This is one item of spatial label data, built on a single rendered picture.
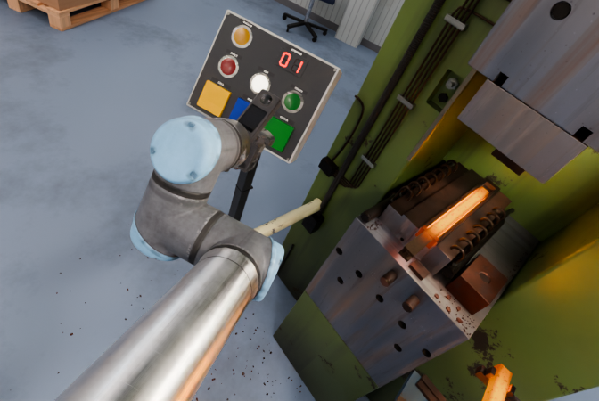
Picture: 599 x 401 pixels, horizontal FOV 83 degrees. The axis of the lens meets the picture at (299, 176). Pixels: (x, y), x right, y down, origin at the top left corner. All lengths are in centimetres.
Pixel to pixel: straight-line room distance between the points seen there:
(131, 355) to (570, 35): 72
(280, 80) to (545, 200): 89
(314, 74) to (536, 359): 93
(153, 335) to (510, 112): 67
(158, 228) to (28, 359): 122
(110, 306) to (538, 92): 162
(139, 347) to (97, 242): 155
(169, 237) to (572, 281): 86
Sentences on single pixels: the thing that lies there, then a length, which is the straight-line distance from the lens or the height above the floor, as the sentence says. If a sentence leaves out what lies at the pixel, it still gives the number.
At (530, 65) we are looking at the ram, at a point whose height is 142.
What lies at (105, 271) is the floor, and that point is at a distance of 179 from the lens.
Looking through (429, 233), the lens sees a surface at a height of 101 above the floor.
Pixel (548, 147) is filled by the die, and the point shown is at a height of 133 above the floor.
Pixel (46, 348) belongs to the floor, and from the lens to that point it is 170.
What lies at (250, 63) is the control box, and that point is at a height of 112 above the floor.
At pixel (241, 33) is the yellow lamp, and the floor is 117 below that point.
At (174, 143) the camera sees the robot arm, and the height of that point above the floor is 124.
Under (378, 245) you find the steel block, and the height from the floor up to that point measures 90.
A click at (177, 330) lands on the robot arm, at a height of 124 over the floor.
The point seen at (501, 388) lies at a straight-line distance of 93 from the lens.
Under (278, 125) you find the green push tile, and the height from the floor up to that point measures 103.
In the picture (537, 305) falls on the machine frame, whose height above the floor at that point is 97.
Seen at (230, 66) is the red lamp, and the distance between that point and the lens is 97.
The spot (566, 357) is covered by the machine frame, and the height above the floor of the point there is 91.
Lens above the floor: 157
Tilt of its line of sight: 43 degrees down
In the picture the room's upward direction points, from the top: 24 degrees clockwise
